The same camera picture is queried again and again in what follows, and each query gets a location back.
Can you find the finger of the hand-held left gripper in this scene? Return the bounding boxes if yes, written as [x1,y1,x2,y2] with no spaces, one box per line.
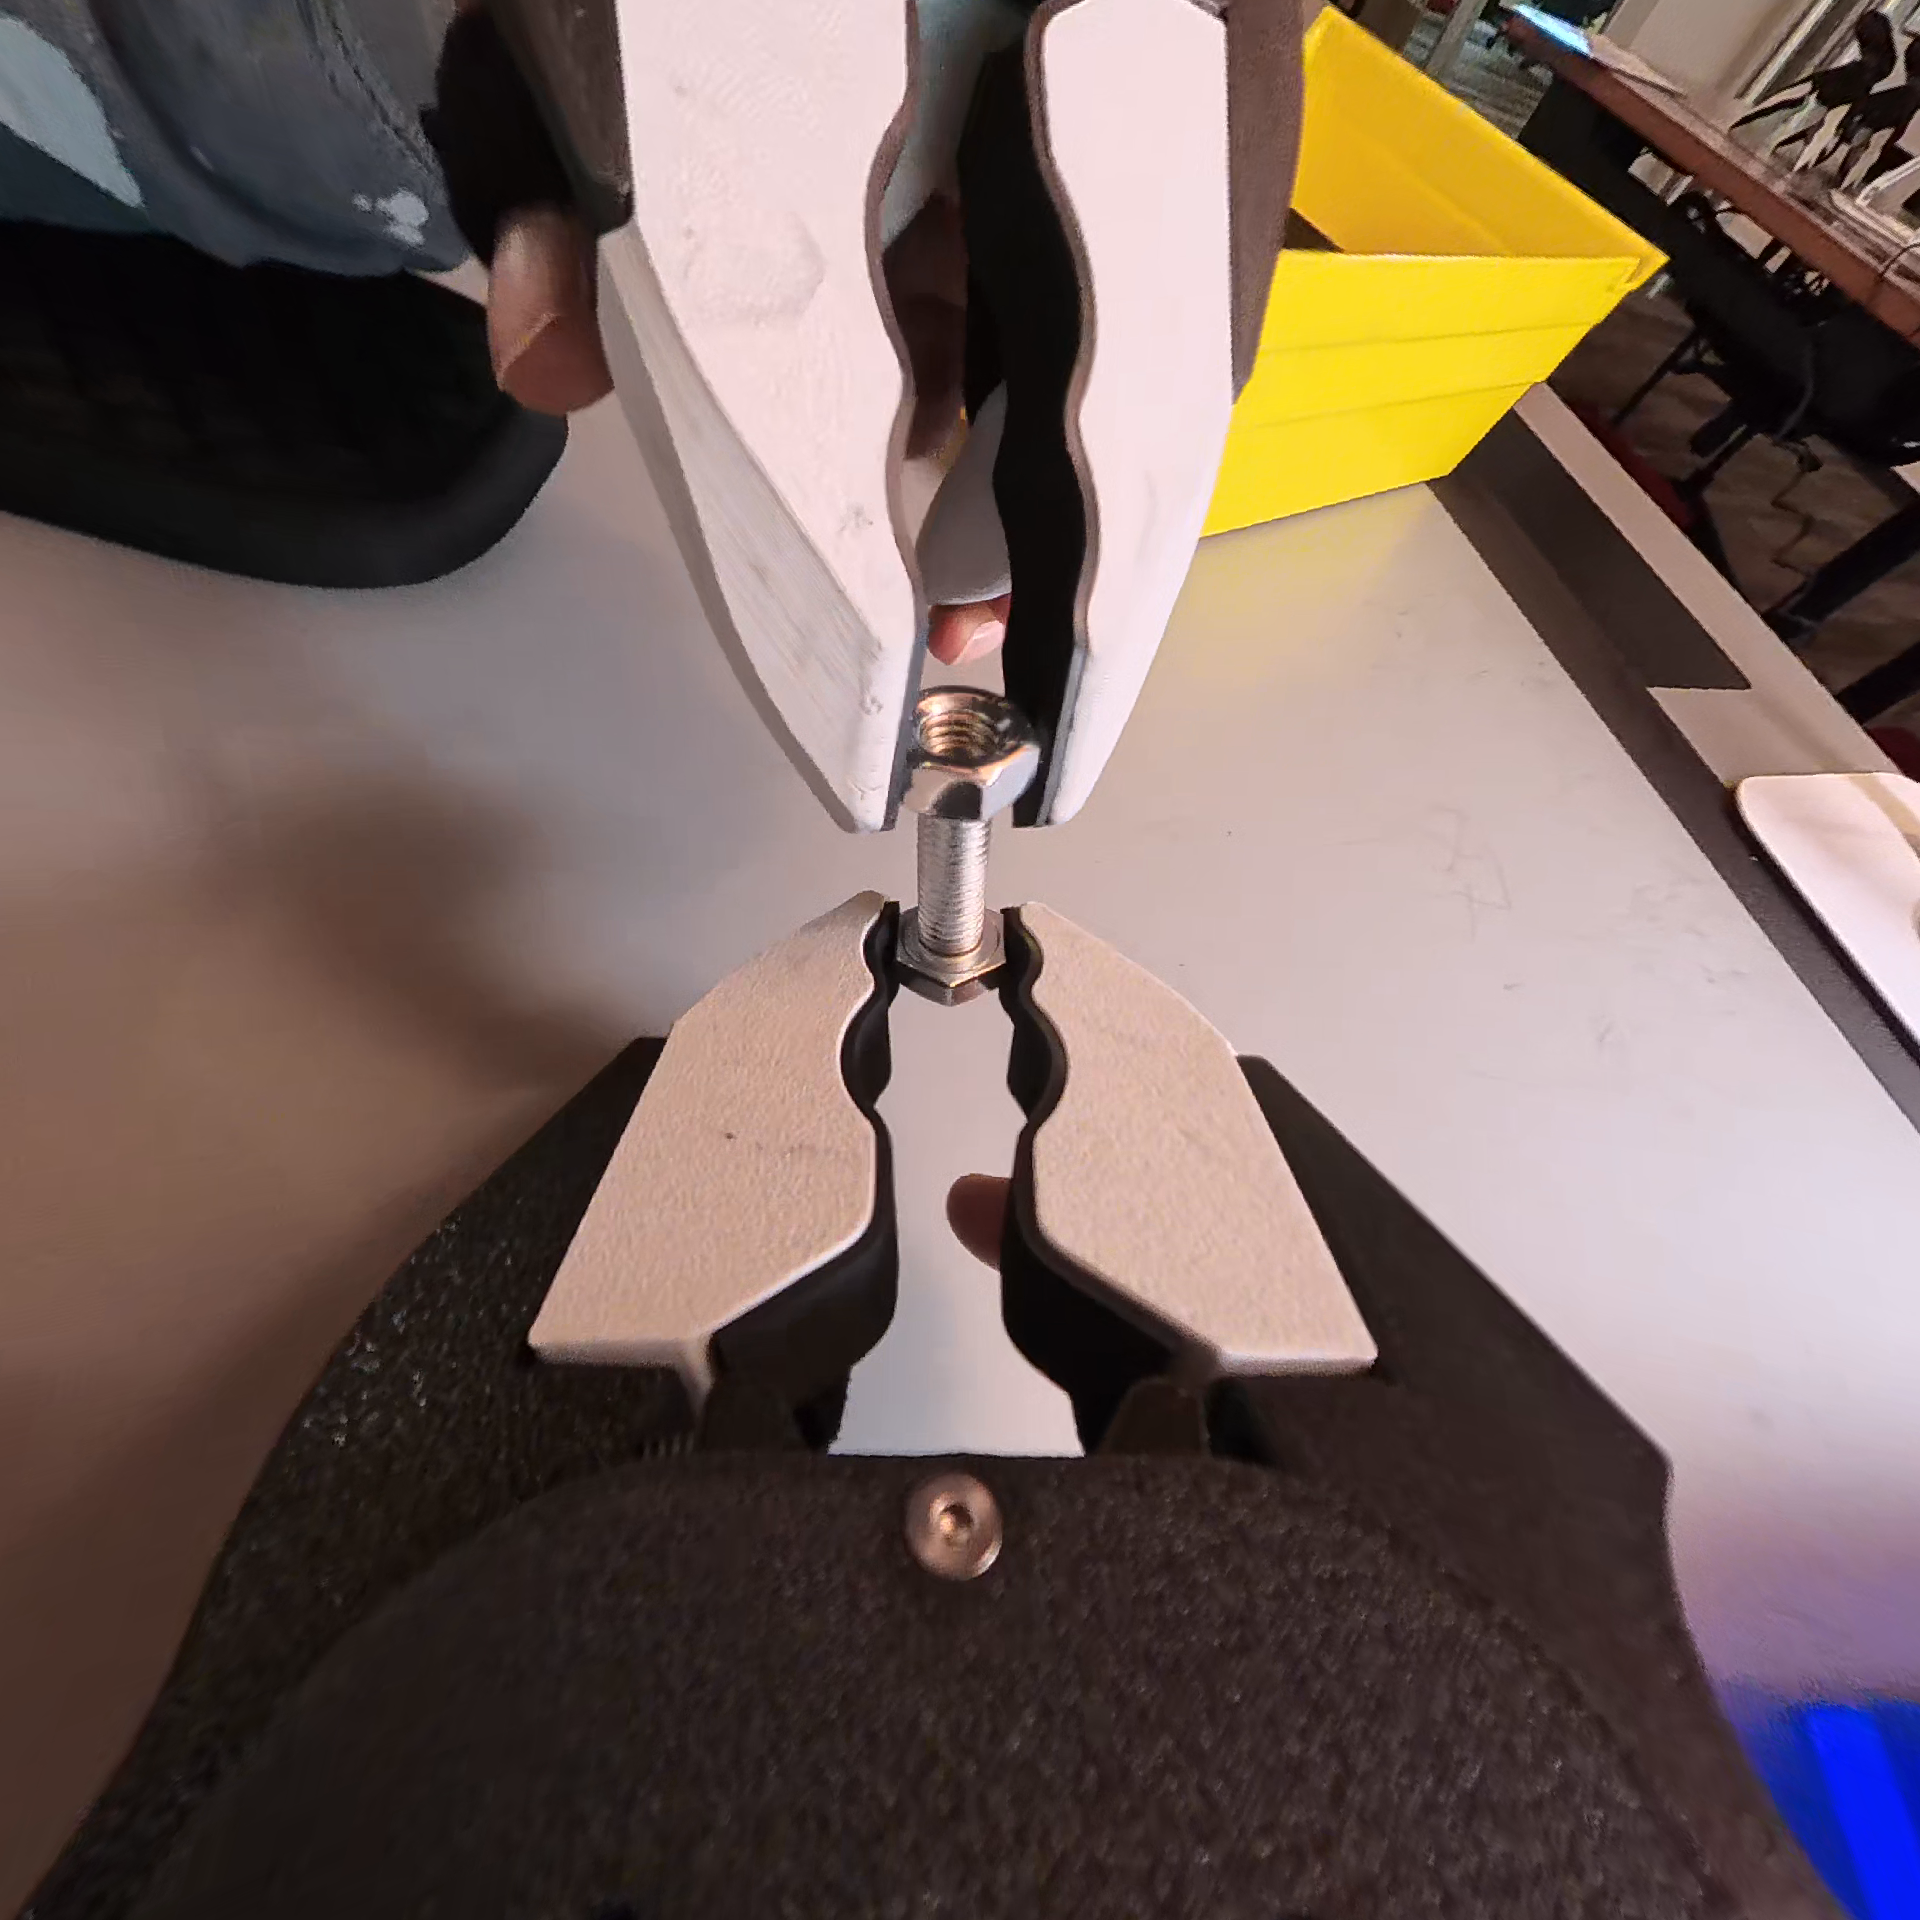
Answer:
[596,0,923,835]
[960,0,1234,829]

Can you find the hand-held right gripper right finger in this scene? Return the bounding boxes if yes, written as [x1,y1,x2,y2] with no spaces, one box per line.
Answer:
[1001,900,1378,1450]

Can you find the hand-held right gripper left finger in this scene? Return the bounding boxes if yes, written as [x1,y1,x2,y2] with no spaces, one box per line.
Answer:
[528,892,904,1450]

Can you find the yellow plastic bin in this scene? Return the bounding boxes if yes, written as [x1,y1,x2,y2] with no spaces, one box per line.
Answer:
[1200,7,1672,539]

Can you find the silver hex bolt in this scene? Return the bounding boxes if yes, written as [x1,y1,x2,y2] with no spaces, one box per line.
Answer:
[896,810,1011,1009]

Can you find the silver hex nut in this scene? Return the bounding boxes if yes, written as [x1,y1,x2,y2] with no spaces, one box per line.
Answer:
[901,688,1045,826]

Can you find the person's left forearm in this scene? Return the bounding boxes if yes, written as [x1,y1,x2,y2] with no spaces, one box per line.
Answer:
[0,0,496,279]

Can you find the person's left hand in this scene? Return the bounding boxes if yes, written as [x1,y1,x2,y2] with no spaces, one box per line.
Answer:
[487,194,1017,666]

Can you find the brown wooden desk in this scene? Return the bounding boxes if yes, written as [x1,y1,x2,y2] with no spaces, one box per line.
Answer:
[1506,7,1920,339]

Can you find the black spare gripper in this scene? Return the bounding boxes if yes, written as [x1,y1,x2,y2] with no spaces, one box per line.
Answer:
[1733,16,1920,168]

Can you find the white document stand base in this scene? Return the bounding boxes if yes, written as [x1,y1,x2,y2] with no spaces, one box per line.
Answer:
[1737,772,1920,1052]

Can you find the blue plastic bin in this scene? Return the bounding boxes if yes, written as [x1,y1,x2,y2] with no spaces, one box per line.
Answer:
[1727,1697,1920,1920]

